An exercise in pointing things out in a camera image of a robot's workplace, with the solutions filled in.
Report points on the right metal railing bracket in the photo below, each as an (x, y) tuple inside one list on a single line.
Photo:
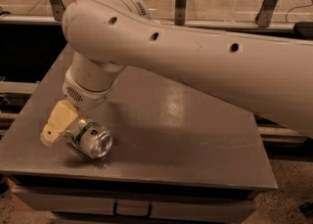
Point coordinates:
[(265, 14)]

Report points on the silver green 7up can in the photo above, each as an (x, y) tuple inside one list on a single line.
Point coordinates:
[(89, 137)]

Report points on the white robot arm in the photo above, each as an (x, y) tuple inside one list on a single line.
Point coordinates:
[(269, 76)]

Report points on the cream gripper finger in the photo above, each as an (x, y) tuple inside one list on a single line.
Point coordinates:
[(61, 117)]

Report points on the middle metal railing bracket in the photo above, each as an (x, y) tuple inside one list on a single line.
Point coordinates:
[(180, 12)]

